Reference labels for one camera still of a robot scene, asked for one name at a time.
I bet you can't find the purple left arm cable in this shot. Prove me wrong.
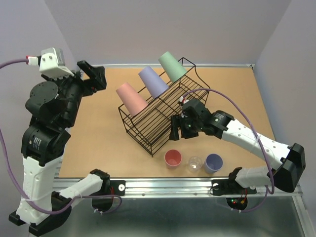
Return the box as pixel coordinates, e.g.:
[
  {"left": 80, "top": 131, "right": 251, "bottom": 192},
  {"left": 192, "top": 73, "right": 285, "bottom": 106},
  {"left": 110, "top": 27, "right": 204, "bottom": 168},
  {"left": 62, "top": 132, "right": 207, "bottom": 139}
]
[{"left": 0, "top": 58, "right": 123, "bottom": 215}]

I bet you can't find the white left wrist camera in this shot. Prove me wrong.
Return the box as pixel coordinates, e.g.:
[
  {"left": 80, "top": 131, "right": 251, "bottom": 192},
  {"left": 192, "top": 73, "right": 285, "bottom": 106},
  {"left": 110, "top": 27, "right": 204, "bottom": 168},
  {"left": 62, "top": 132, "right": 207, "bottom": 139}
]
[{"left": 26, "top": 47, "right": 75, "bottom": 79}]

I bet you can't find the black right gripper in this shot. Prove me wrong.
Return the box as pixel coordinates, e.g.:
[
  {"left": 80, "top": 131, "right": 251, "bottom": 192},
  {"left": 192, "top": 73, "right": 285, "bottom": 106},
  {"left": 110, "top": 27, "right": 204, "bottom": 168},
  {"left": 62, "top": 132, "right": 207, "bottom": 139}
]
[{"left": 168, "top": 114, "right": 202, "bottom": 141}]

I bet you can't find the pink plastic cup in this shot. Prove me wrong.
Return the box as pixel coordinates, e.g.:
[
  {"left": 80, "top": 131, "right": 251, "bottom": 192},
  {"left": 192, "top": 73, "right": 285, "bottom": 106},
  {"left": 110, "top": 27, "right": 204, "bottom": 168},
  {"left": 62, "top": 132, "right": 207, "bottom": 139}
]
[{"left": 116, "top": 82, "right": 148, "bottom": 116}]

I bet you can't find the red plastic cup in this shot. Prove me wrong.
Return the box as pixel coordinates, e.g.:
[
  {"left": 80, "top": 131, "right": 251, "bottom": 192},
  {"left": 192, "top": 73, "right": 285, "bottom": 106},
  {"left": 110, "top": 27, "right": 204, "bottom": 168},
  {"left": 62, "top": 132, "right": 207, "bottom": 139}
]
[{"left": 164, "top": 149, "right": 182, "bottom": 169}]

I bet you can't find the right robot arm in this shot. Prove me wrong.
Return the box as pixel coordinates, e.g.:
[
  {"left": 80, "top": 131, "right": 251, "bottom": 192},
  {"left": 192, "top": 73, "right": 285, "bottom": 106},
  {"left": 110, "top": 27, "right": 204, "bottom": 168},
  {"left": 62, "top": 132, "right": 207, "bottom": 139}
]
[{"left": 169, "top": 99, "right": 306, "bottom": 193}]

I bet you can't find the dark purple plastic cup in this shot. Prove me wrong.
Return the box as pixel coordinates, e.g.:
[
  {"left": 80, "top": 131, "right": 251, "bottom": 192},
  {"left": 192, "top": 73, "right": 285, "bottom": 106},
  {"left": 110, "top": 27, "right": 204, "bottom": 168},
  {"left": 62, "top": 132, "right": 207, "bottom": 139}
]
[{"left": 204, "top": 154, "right": 223, "bottom": 174}]

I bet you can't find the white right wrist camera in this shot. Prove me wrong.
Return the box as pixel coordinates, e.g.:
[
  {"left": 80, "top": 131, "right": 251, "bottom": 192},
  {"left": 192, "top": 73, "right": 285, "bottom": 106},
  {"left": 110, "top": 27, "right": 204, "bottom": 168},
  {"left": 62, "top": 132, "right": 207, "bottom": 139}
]
[{"left": 178, "top": 96, "right": 189, "bottom": 105}]

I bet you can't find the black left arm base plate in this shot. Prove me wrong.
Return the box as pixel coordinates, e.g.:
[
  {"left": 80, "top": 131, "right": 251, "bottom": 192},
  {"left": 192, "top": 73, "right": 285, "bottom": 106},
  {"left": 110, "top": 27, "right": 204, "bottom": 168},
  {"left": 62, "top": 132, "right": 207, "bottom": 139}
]
[{"left": 105, "top": 179, "right": 126, "bottom": 196}]

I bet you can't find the green plastic cup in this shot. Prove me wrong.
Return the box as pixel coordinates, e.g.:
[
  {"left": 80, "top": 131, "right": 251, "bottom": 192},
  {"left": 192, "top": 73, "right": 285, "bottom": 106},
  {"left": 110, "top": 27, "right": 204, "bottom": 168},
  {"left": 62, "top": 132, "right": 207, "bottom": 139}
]
[{"left": 158, "top": 51, "right": 187, "bottom": 83}]

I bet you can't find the light purple plastic cup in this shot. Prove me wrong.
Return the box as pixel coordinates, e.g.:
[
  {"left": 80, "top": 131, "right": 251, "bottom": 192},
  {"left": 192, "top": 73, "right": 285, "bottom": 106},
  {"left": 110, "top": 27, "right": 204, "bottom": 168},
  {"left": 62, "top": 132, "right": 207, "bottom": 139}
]
[{"left": 138, "top": 66, "right": 168, "bottom": 98}]

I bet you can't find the aluminium table frame rail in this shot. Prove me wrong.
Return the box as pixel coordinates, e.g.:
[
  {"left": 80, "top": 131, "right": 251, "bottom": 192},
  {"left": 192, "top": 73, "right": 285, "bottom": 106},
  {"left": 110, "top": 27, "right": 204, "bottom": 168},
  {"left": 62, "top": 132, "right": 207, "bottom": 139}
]
[{"left": 27, "top": 63, "right": 316, "bottom": 237}]

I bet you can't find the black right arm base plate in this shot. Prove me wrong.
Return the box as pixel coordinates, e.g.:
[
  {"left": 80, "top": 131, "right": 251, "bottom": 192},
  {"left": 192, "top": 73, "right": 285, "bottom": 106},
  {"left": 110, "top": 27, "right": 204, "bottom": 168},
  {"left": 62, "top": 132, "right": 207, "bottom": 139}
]
[{"left": 209, "top": 179, "right": 257, "bottom": 196}]

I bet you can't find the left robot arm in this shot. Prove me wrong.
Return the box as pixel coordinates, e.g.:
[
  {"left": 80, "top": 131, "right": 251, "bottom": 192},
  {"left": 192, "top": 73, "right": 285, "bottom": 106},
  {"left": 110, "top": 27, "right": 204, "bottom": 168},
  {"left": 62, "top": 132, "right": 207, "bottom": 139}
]
[{"left": 9, "top": 61, "right": 111, "bottom": 237}]

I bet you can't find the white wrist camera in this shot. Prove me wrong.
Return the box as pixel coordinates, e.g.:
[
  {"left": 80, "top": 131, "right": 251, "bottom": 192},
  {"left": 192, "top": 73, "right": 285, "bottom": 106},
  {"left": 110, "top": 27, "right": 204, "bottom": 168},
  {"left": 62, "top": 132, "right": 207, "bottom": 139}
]
[
  {"left": 26, "top": 47, "right": 75, "bottom": 79},
  {"left": 178, "top": 96, "right": 189, "bottom": 105}
]

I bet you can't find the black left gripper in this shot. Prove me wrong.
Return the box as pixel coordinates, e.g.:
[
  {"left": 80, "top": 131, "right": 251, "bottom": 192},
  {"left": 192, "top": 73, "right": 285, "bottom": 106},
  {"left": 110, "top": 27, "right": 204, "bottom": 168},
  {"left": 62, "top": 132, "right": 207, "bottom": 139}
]
[{"left": 45, "top": 59, "right": 109, "bottom": 125}]

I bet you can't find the black wire dish rack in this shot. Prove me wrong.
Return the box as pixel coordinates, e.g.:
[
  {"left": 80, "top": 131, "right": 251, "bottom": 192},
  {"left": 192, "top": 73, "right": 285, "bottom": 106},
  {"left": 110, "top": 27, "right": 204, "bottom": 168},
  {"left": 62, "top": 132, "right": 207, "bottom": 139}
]
[{"left": 118, "top": 57, "right": 210, "bottom": 156}]

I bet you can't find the clear plastic cup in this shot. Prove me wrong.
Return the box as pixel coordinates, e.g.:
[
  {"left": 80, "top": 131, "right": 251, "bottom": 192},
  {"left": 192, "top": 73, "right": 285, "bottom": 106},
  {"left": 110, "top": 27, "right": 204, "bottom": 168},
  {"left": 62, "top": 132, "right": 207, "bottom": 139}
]
[{"left": 188, "top": 156, "right": 203, "bottom": 172}]

